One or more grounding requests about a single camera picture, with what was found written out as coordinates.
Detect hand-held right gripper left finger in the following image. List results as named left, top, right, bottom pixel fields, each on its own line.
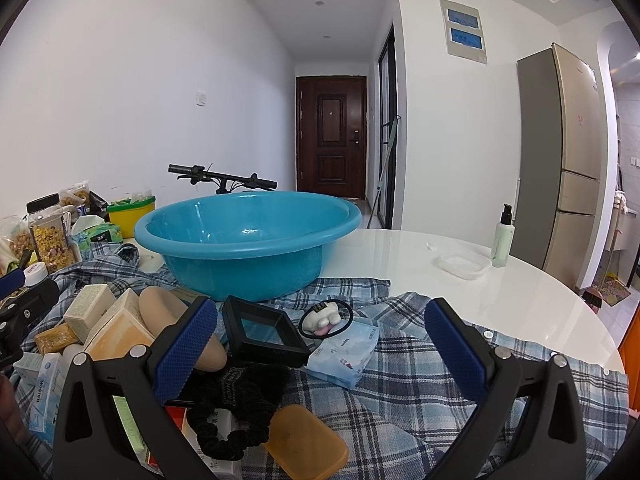
left=52, top=295, right=219, bottom=480

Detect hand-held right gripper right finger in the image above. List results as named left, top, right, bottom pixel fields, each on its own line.
left=424, top=297, right=587, bottom=480

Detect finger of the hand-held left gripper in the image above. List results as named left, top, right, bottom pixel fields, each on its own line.
left=0, top=268, right=60, bottom=321

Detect black printed knit cloth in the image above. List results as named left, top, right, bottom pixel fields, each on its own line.
left=200, top=364, right=291, bottom=411

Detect blue plastic basin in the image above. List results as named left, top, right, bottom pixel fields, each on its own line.
left=133, top=191, right=362, bottom=302

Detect person's left forearm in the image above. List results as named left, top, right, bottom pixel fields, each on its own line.
left=0, top=375, right=27, bottom=446

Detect white jar blue label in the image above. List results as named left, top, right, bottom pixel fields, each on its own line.
left=22, top=264, right=50, bottom=288

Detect clear bag of nuts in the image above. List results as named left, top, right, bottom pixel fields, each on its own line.
left=0, top=215, right=36, bottom=281

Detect tan foil packet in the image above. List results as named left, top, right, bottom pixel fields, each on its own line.
left=34, top=322, right=77, bottom=354

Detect beige round case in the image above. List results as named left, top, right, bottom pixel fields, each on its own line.
left=138, top=286, right=227, bottom=372

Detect clear cereal jar black lid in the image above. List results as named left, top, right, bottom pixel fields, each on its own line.
left=26, top=194, right=77, bottom=275

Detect blue plaid shirt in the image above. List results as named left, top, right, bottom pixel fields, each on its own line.
left=10, top=242, right=633, bottom=480

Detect red white carton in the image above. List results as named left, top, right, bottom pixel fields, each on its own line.
left=147, top=402, right=241, bottom=480

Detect white blue printed box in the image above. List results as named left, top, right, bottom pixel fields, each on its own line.
left=27, top=352, right=71, bottom=436

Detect cream printed box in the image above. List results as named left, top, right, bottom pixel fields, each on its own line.
left=63, top=284, right=117, bottom=343

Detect clear plastic container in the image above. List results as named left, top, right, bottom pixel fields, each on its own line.
left=433, top=250, right=493, bottom=281

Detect black scrunchie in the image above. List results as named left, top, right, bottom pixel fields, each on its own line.
left=187, top=400, right=273, bottom=462

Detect green tissue box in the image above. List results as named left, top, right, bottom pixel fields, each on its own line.
left=71, top=214, right=124, bottom=246

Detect clear snack bag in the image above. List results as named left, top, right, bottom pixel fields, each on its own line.
left=59, top=181, right=92, bottom=221

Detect blue cartoon tissue packet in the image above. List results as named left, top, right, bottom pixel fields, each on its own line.
left=306, top=317, right=381, bottom=390

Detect pale green spray bottle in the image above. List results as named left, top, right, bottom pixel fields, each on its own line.
left=491, top=203, right=516, bottom=267

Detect yellow bin green lid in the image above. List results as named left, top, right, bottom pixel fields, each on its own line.
left=106, top=195, right=157, bottom=239

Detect orange chair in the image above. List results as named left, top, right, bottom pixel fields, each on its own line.
left=619, top=317, right=640, bottom=378

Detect black bicycle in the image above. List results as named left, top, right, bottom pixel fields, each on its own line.
left=168, top=163, right=278, bottom=196

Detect mop pole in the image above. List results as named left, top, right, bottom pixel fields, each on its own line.
left=361, top=115, right=402, bottom=226

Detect beige refrigerator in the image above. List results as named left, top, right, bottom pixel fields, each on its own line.
left=511, top=42, right=617, bottom=289

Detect dark brown door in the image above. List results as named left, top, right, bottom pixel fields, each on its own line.
left=296, top=76, right=367, bottom=200

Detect black framed glass door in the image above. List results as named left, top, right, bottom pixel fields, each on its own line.
left=376, top=25, right=398, bottom=231

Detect electrical panel blue windows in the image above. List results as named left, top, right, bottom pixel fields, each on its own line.
left=440, top=0, right=487, bottom=64

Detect black display frame box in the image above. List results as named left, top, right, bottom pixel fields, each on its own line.
left=221, top=295, right=312, bottom=367

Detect black hair tie plush charm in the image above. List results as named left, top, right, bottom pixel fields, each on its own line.
left=299, top=298, right=354, bottom=339

